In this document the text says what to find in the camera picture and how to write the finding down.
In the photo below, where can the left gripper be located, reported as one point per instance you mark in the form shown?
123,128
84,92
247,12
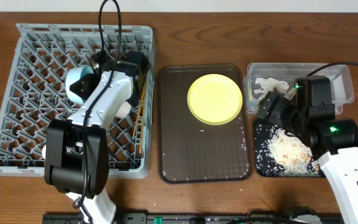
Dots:
87,84

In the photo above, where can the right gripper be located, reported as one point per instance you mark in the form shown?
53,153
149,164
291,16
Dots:
273,116

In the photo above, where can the light blue bowl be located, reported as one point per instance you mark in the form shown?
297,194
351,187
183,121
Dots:
73,76

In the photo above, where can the white napkin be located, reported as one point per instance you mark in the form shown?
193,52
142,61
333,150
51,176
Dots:
270,84

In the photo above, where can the pink bowl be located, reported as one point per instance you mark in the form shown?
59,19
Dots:
124,110

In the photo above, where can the rice waste pile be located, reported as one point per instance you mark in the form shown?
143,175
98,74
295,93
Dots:
287,152

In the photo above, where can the wooden chopstick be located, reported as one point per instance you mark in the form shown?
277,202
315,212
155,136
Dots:
143,118
138,113

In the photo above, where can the white paper cup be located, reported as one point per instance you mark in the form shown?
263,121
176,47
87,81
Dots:
44,152

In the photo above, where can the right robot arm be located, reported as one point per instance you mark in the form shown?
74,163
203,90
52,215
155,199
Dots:
311,117

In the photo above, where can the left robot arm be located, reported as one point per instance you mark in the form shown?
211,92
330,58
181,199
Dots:
76,151

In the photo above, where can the black waste tray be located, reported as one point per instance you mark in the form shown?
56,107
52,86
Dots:
259,146

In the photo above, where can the grey plastic dish rack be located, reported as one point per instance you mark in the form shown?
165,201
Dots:
35,95

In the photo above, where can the yellow round plate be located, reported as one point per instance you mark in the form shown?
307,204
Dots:
214,99

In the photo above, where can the clear plastic bin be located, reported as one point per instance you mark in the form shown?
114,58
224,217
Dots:
341,84

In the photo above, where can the dark brown serving tray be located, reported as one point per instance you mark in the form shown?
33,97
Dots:
190,151

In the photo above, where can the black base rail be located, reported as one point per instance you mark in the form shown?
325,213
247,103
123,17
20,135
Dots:
141,218

